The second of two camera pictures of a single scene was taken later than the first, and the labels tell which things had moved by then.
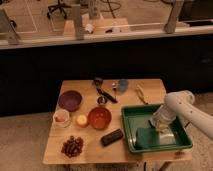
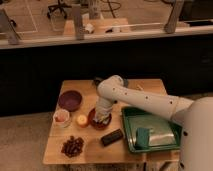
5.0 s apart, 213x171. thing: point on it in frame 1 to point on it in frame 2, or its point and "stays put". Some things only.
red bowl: [100, 117] stays put
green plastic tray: [143, 138] stays put
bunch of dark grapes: [72, 147] stays put
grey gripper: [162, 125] to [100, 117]
